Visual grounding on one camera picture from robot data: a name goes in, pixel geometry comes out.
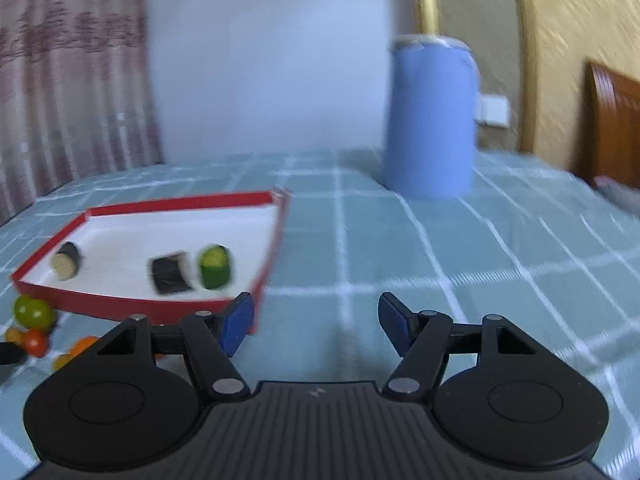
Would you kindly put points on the green cucumber piece toy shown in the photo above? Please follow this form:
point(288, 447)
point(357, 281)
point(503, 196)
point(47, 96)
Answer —
point(215, 266)

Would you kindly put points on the small orange toy fruit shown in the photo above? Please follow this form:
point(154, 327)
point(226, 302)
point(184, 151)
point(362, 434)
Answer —
point(13, 334)

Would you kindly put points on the green grapes toy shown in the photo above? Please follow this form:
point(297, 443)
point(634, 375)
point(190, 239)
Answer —
point(33, 311)

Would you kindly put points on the white wall socket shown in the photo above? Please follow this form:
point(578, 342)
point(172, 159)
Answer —
point(493, 110)

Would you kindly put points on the grey cloth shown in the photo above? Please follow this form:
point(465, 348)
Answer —
point(619, 191)

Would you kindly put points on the black object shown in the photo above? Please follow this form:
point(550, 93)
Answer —
point(10, 354)

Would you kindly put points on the green checkered cloth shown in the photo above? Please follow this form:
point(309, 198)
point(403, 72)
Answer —
point(450, 270)

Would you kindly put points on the eggplant slice toy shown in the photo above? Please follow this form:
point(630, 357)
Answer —
point(66, 260)

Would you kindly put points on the wooden headboard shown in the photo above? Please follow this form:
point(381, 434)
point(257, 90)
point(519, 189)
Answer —
point(615, 130)

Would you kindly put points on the pink patterned curtain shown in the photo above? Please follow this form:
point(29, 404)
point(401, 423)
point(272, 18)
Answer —
point(70, 85)

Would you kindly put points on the blue electric kettle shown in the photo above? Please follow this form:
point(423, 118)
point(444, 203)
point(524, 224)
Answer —
point(430, 120)

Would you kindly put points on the small yellow toy fruit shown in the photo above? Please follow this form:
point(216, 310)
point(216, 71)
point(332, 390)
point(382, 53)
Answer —
point(62, 360)

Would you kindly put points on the red shallow box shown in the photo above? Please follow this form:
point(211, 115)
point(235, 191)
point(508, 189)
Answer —
point(165, 230)

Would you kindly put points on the dark rectangular eggplant piece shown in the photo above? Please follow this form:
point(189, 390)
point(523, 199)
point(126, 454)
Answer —
point(170, 273)

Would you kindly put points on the red cherry tomato toy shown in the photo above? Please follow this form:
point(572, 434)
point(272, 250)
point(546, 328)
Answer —
point(35, 342)

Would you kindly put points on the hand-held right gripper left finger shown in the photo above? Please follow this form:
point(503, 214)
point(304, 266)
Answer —
point(235, 324)

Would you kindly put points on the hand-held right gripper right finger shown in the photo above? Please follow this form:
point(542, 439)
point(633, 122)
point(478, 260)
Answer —
point(396, 324)

